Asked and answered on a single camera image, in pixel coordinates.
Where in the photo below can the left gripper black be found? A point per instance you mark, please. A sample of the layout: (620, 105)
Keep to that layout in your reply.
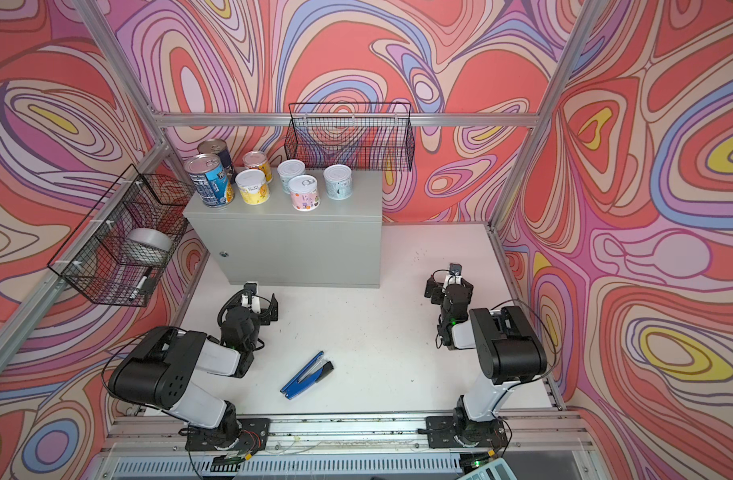
(264, 318)

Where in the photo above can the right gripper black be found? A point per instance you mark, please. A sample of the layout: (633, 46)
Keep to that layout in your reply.
(436, 288)

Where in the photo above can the white lid can back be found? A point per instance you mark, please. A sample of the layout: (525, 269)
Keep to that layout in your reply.
(253, 187)

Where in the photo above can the white lid can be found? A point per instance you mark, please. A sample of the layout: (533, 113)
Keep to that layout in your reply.
(253, 187)
(289, 170)
(338, 179)

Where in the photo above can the light blue labelled can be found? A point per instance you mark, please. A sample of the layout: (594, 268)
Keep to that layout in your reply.
(211, 180)

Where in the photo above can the white lid can front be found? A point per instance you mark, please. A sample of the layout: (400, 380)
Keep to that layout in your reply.
(289, 170)

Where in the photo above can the small gold can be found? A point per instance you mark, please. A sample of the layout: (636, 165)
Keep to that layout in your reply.
(259, 161)

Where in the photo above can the dark blue labelled can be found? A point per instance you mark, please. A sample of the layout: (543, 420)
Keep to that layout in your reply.
(219, 148)

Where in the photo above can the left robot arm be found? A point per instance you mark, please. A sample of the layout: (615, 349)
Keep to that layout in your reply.
(158, 372)

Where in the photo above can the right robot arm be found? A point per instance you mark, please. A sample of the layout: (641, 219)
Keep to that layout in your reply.
(509, 352)

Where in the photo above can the blue black stapler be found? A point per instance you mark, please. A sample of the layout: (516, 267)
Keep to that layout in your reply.
(313, 372)

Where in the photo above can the grey metal cabinet box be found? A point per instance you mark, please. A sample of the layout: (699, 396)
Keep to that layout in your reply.
(336, 245)

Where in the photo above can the white tape roll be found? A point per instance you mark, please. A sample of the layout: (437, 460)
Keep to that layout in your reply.
(146, 247)

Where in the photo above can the white device corner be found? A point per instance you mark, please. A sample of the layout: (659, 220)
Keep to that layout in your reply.
(497, 469)

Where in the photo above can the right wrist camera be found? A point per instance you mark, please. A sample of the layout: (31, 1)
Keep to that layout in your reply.
(454, 274)

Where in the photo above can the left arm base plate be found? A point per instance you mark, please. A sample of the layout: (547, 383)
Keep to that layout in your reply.
(249, 435)

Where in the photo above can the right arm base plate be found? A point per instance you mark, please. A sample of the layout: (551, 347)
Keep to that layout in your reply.
(448, 432)

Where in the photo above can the black wire basket back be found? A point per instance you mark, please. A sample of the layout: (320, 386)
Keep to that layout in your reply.
(373, 136)

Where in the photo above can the black wire basket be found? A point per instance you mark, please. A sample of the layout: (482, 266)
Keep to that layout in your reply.
(91, 261)
(373, 136)

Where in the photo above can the black wire basket left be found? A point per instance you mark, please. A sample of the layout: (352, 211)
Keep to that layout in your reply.
(91, 261)

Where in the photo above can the aluminium front rail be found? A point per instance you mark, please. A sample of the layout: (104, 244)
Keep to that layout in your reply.
(380, 446)

